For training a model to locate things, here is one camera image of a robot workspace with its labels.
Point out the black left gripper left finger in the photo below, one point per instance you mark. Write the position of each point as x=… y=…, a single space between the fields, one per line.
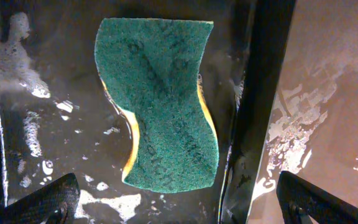
x=53 y=203

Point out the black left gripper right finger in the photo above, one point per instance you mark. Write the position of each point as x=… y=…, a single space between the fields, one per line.
x=302 y=202

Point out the green and yellow sponge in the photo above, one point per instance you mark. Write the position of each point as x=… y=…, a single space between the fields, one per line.
x=150 y=68

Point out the brown serving tray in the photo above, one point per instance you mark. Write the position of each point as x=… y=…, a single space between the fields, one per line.
x=313 y=128

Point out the black rectangular water tray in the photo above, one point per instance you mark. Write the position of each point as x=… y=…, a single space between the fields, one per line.
x=56 y=119

